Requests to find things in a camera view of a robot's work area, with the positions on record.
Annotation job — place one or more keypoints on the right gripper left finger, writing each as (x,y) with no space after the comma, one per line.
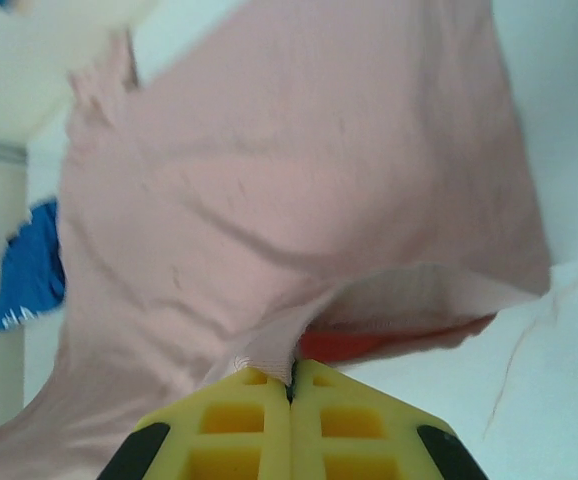
(276,435)

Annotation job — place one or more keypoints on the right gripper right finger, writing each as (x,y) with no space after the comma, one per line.
(306,435)

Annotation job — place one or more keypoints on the pink t-shirt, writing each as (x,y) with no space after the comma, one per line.
(269,175)

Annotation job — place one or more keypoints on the folded blue t-shirt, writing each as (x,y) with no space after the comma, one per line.
(29,270)

